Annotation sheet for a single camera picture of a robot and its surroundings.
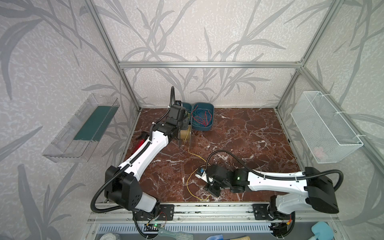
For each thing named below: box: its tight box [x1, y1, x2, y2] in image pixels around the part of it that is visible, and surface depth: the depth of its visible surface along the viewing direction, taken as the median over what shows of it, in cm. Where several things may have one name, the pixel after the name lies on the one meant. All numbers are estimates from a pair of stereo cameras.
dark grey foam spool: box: [180, 125, 192, 140], surface depth 85 cm
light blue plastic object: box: [311, 221, 334, 240], surface depth 70 cm
